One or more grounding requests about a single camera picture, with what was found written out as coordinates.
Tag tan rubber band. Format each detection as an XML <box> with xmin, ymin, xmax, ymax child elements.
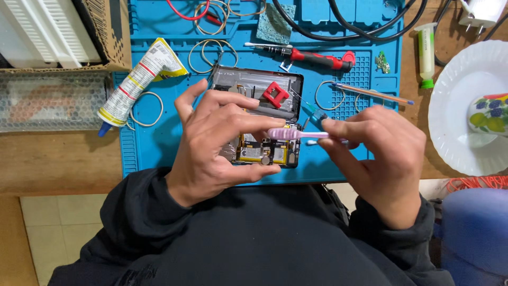
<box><xmin>228</xmin><ymin>0</ymin><xmax>267</xmax><ymax>17</ymax></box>
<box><xmin>354</xmin><ymin>91</ymin><xmax>382</xmax><ymax>114</ymax></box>
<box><xmin>126</xmin><ymin>91</ymin><xmax>164</xmax><ymax>130</ymax></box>
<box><xmin>188</xmin><ymin>40</ymin><xmax>224</xmax><ymax>74</ymax></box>
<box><xmin>201</xmin><ymin>38</ymin><xmax>239</xmax><ymax>69</ymax></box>
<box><xmin>193</xmin><ymin>0</ymin><xmax>230</xmax><ymax>36</ymax></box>
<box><xmin>315</xmin><ymin>81</ymin><xmax>346</xmax><ymax>111</ymax></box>

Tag white charger plug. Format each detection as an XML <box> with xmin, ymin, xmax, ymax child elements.
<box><xmin>458</xmin><ymin>0</ymin><xmax>508</xmax><ymax>35</ymax></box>

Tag person's left hand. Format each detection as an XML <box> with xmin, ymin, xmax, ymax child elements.
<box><xmin>166</xmin><ymin>78</ymin><xmax>286</xmax><ymax>208</ymax></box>

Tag teal cleaning sponge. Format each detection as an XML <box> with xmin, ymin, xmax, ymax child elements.
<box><xmin>256</xmin><ymin>3</ymin><xmax>297</xmax><ymax>45</ymax></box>

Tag thick black cables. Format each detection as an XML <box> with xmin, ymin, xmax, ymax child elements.
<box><xmin>271</xmin><ymin>0</ymin><xmax>429</xmax><ymax>43</ymax></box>

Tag smartphone with yellow battery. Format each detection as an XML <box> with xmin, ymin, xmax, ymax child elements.
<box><xmin>220</xmin><ymin>123</ymin><xmax>302</xmax><ymax>168</ymax></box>

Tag black tweezers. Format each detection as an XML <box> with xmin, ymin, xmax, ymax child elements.
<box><xmin>206</xmin><ymin>51</ymin><xmax>225</xmax><ymax>86</ymax></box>

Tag white scalloped plate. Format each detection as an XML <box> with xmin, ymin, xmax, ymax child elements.
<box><xmin>427</xmin><ymin>40</ymin><xmax>508</xmax><ymax>178</ymax></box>

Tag red wire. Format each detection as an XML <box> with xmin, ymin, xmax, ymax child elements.
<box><xmin>165</xmin><ymin>0</ymin><xmax>210</xmax><ymax>21</ymax></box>

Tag person's black hoodie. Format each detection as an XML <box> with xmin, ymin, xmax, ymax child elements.
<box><xmin>48</xmin><ymin>167</ymin><xmax>457</xmax><ymax>286</ymax></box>

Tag brown cardboard box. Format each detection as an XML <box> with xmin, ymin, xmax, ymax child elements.
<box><xmin>0</xmin><ymin>0</ymin><xmax>133</xmax><ymax>73</ymax></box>

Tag orange cable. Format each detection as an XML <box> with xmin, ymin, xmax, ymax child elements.
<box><xmin>446</xmin><ymin>176</ymin><xmax>508</xmax><ymax>194</ymax></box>

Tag small green circuit board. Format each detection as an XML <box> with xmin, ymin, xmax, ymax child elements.
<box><xmin>375</xmin><ymin>50</ymin><xmax>391</xmax><ymax>75</ymax></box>

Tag white and yellow glue tube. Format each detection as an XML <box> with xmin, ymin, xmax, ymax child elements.
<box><xmin>97</xmin><ymin>38</ymin><xmax>189</xmax><ymax>138</ymax></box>

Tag blue silicone repair mat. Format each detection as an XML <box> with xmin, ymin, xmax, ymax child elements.
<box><xmin>113</xmin><ymin>0</ymin><xmax>405</xmax><ymax>186</ymax></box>

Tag pink toothbrush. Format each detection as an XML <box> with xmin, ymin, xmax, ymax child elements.
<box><xmin>267</xmin><ymin>127</ymin><xmax>350</xmax><ymax>144</ymax></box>

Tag black phone back cover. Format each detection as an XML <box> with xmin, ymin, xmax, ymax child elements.
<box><xmin>210</xmin><ymin>65</ymin><xmax>305</xmax><ymax>124</ymax></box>

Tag clear bubble wrap sheet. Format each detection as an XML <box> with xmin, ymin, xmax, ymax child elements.
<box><xmin>0</xmin><ymin>71</ymin><xmax>116</xmax><ymax>133</ymax></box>

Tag red and black screwdriver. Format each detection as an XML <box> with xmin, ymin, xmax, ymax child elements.
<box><xmin>258</xmin><ymin>44</ymin><xmax>357</xmax><ymax>74</ymax></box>

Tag small red plastic tool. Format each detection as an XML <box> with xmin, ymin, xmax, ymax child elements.
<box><xmin>262</xmin><ymin>81</ymin><xmax>290</xmax><ymax>109</ymax></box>

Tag blue padded stool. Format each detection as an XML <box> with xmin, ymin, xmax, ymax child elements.
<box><xmin>434</xmin><ymin>187</ymin><xmax>508</xmax><ymax>286</ymax></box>

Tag thin black cable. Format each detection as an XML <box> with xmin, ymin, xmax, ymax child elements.
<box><xmin>433</xmin><ymin>0</ymin><xmax>454</xmax><ymax>67</ymax></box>

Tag small blue syringe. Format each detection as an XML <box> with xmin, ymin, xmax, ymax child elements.
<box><xmin>291</xmin><ymin>89</ymin><xmax>330</xmax><ymax>123</ymax></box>

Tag person's right hand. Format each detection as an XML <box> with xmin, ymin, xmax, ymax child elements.
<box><xmin>317</xmin><ymin>105</ymin><xmax>427</xmax><ymax>231</ymax></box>

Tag fruit print cup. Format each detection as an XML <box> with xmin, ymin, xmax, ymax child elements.
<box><xmin>468</xmin><ymin>93</ymin><xmax>508</xmax><ymax>138</ymax></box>

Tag white ribbed plastic panel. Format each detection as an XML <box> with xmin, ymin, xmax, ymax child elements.
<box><xmin>0</xmin><ymin>0</ymin><xmax>102</xmax><ymax>69</ymax></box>

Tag green flux syringe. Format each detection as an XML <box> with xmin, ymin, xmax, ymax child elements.
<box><xmin>414</xmin><ymin>22</ymin><xmax>439</xmax><ymax>90</ymax></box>

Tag white cotton swab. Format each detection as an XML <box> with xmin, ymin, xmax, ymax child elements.
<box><xmin>244</xmin><ymin>42</ymin><xmax>294</xmax><ymax>50</ymax></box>

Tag orange pen with blue cap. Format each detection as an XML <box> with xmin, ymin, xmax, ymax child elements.
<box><xmin>331</xmin><ymin>82</ymin><xmax>415</xmax><ymax>106</ymax></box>

